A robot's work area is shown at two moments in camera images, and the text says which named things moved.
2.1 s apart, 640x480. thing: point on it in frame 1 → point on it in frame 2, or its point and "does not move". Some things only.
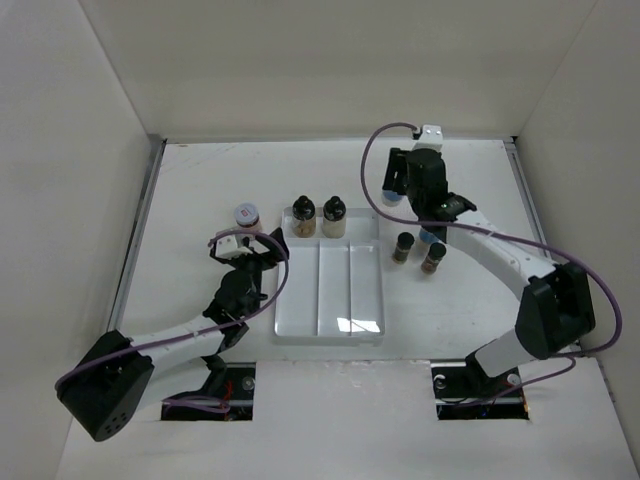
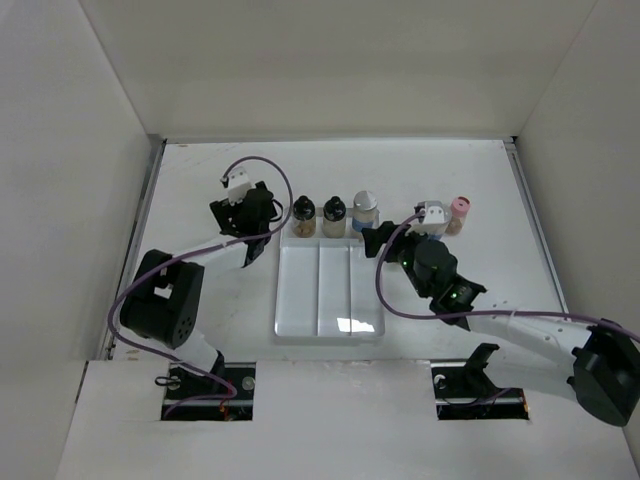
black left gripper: [265, 260] → [226, 213]
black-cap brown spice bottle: [304, 217] does not move
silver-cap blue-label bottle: [391, 198] → [365, 212]
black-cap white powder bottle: [334, 218] does not move
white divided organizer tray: [334, 291] does not move
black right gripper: [398, 163] → [373, 237]
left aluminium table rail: [116, 314] does not move
